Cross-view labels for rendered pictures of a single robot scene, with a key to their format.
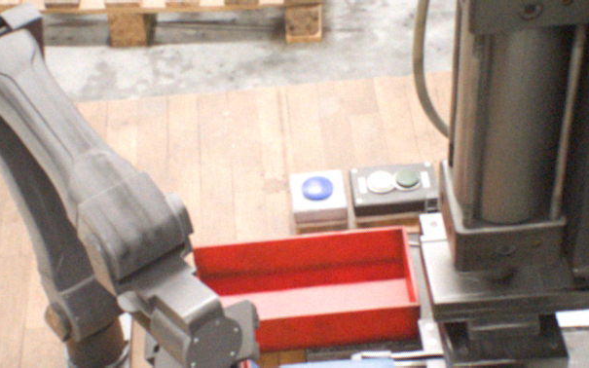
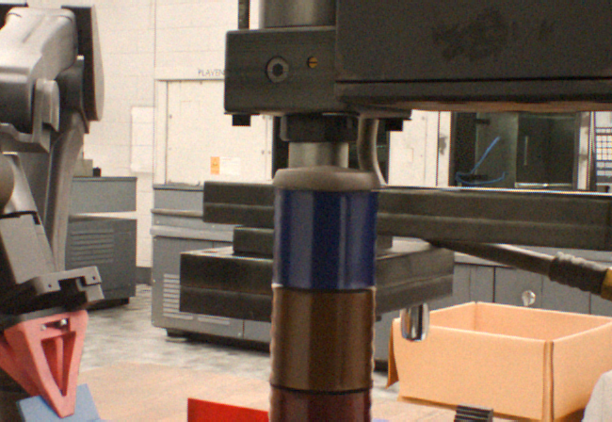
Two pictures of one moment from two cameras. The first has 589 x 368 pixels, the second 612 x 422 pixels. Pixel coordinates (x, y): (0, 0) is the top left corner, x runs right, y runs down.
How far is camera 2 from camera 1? 98 cm
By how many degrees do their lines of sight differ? 50
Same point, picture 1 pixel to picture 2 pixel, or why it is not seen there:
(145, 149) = (265, 402)
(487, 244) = (255, 56)
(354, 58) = not seen: outside the picture
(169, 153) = not seen: hidden behind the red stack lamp
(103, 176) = (4, 49)
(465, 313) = (238, 209)
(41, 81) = (40, 22)
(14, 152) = not seen: hidden behind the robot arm
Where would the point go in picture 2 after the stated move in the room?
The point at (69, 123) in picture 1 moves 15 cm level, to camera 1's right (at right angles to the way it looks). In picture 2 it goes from (25, 33) to (160, 27)
